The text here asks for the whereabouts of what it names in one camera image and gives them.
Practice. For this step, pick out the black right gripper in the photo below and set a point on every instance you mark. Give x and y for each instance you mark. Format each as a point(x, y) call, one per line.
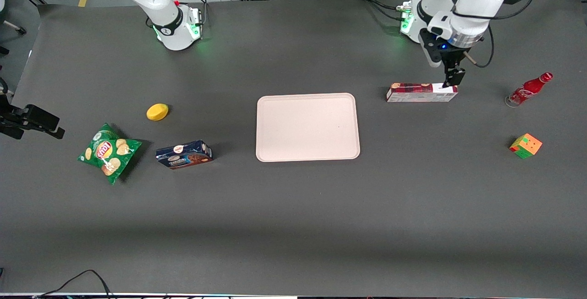
point(18, 119)

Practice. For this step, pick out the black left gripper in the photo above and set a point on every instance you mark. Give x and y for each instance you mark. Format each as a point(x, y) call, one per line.
point(451, 58)

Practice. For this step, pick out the red cookie box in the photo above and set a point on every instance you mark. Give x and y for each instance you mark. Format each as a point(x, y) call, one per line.
point(412, 92)

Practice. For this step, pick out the blue cookie box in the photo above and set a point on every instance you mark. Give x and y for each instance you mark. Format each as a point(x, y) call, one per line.
point(183, 156)

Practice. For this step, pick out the beige plastic tray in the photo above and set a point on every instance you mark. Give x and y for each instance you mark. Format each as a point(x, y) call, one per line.
point(302, 127)

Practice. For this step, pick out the green chips bag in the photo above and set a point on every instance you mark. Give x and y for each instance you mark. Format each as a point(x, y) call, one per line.
point(107, 152)

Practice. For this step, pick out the red cola bottle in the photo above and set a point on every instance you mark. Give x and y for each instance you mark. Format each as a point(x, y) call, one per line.
point(527, 90)

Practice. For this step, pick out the yellow lemon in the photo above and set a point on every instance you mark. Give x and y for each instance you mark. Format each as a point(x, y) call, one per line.
point(157, 112)

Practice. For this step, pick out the orange green puzzle cube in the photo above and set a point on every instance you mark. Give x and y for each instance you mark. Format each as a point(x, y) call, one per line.
point(526, 146)

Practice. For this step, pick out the dark grey table mat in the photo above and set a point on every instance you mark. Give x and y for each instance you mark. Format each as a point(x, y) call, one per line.
point(293, 225)

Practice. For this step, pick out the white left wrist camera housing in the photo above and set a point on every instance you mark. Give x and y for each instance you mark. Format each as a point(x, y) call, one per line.
point(439, 26)

